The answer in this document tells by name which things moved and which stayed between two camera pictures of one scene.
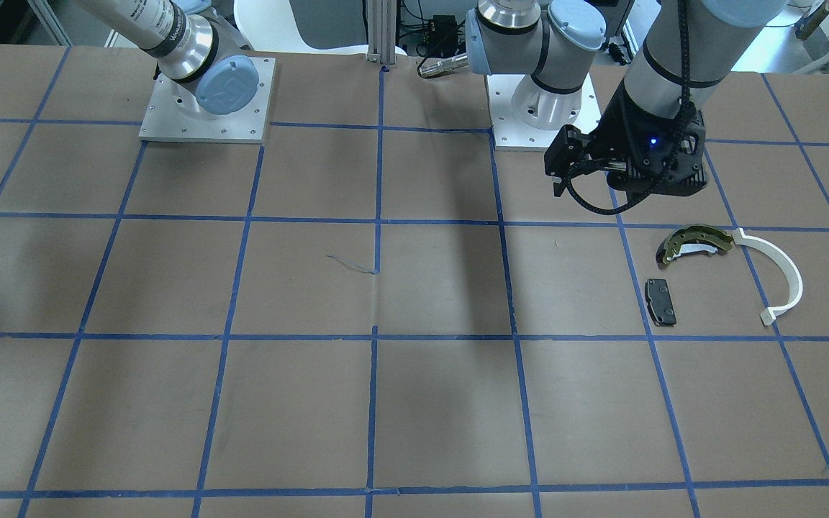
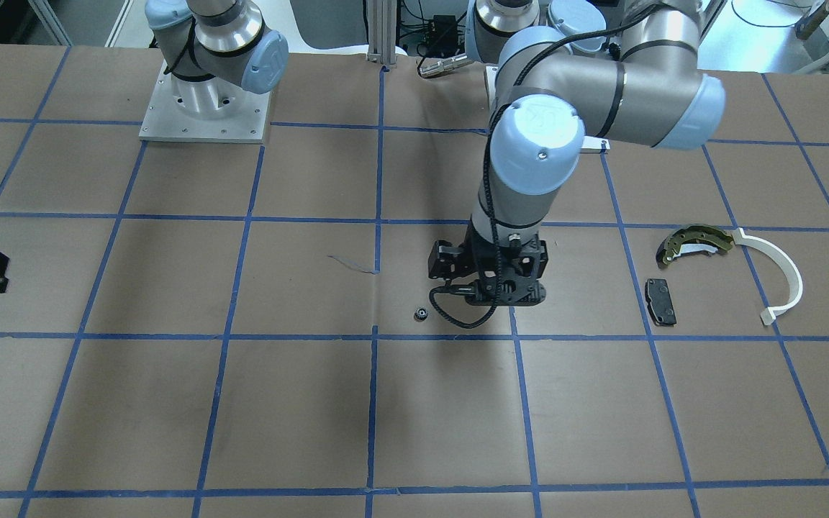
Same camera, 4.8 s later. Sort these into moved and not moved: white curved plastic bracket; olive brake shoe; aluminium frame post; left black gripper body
Moved: left black gripper body
Not moved: olive brake shoe; aluminium frame post; white curved plastic bracket
